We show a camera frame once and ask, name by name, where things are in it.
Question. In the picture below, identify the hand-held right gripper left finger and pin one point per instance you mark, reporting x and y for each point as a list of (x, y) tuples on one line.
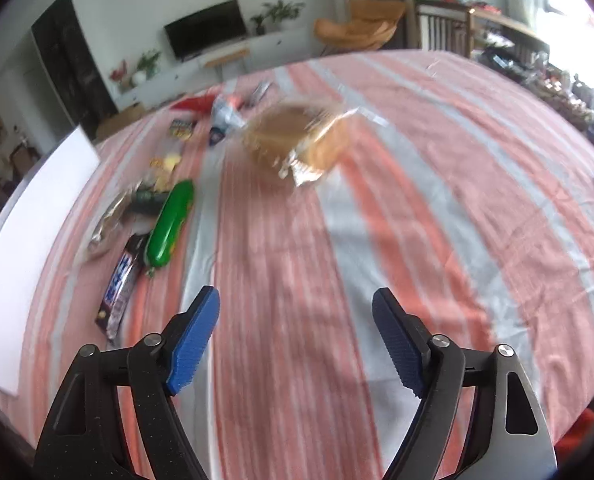
[(197, 340)]

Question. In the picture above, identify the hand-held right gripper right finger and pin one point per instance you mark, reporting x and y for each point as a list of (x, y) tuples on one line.
[(399, 340)]

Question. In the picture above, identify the dark chocolate bar wrapper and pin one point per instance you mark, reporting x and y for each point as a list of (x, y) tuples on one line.
[(119, 285)]

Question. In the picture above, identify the green sausage-shaped snack packet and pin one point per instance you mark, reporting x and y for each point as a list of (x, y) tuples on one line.
[(169, 225)]

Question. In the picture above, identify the silver foil snack wrapper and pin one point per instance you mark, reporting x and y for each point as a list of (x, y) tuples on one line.
[(109, 215)]

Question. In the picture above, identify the clear bag of yellow chips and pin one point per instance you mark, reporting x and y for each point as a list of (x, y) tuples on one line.
[(164, 167)]

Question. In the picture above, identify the blue and white snack packet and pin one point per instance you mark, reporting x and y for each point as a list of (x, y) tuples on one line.
[(224, 112)]

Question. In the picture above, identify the striped tablecloth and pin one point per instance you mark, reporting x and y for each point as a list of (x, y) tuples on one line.
[(377, 210)]

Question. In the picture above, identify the orange fleece cloth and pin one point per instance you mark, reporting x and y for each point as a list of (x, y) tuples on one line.
[(574, 432)]

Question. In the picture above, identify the bread loaf in clear bag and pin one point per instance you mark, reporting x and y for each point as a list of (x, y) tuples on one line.
[(297, 135)]

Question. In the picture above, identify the red snack packet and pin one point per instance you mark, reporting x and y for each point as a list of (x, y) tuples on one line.
[(194, 105)]

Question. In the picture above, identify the white television cabinet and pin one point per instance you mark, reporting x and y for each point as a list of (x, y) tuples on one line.
[(177, 77)]

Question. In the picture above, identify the red flower bouquet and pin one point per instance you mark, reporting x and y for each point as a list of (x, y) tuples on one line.
[(119, 72)]

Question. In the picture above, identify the leafy plant in white vase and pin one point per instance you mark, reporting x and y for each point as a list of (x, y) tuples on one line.
[(147, 62)]

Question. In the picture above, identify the small wooden stool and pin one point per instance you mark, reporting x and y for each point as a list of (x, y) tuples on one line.
[(224, 55)]

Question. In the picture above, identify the clutter of household things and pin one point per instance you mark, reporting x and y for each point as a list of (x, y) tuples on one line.
[(542, 75)]

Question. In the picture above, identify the black tall cabinet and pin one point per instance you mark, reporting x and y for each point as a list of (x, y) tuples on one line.
[(67, 60)]

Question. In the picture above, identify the black flat television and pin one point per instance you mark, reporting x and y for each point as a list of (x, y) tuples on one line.
[(207, 30)]

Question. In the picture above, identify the orange lounge chair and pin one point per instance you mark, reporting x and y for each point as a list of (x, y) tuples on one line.
[(362, 25)]

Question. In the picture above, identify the wooden slatted side table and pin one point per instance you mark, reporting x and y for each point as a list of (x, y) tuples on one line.
[(442, 25)]

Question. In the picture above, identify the small dark potted plant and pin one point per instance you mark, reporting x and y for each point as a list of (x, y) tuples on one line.
[(259, 25)]

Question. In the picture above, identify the large green potted plant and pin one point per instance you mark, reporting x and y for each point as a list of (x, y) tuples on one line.
[(283, 12)]

